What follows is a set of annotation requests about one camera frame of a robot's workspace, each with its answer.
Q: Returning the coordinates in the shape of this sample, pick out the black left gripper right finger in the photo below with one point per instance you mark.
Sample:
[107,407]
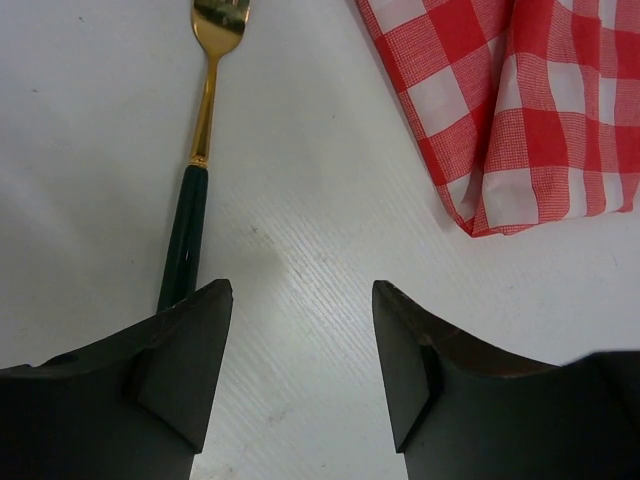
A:
[461,408]

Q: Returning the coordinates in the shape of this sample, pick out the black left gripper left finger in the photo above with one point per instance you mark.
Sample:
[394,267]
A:
[134,405]

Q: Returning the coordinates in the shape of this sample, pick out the gold fork green handle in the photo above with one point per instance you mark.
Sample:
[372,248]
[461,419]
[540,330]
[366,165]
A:
[219,27]

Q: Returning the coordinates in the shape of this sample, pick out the red white checkered cloth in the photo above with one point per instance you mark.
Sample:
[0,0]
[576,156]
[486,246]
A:
[525,112]

